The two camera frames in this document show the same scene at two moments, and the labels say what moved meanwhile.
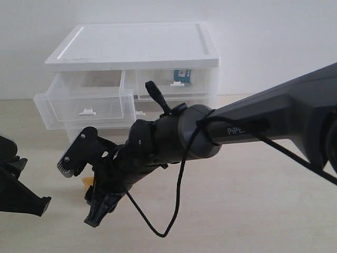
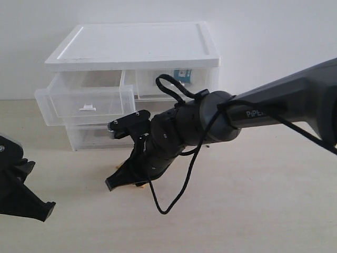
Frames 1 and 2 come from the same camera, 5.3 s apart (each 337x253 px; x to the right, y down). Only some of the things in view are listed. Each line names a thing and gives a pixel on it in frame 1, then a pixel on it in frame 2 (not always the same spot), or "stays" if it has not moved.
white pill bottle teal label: x=184 y=76 stays
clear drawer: x=175 y=84 stays
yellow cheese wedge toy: x=88 y=181 → x=141 y=185
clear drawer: x=86 y=99 stays
